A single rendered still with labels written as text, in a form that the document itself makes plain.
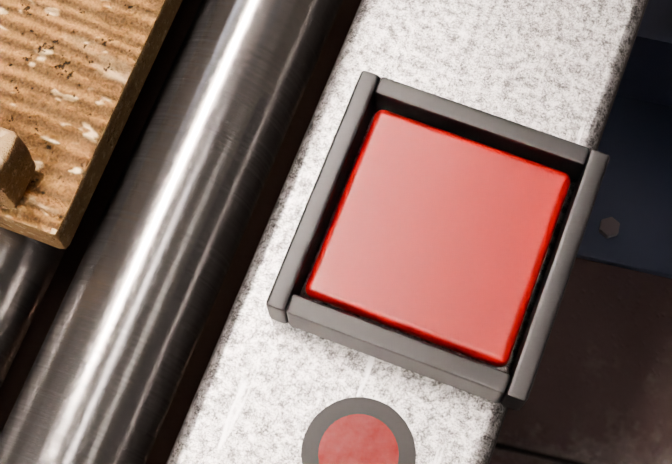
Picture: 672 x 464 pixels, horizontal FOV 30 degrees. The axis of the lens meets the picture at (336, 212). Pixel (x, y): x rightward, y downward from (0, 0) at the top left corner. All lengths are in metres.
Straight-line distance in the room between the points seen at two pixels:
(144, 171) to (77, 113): 0.03
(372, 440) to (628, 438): 0.96
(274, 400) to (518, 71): 0.12
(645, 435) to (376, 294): 0.98
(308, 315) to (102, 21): 0.11
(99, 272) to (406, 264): 0.09
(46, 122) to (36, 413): 0.08
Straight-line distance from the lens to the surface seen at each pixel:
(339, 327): 0.34
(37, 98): 0.37
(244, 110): 0.38
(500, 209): 0.36
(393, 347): 0.34
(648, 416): 1.32
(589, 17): 0.40
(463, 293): 0.35
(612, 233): 1.33
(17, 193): 0.36
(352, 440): 0.36
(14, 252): 0.38
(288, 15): 0.39
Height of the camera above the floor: 1.27
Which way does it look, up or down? 72 degrees down
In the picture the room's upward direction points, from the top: 3 degrees counter-clockwise
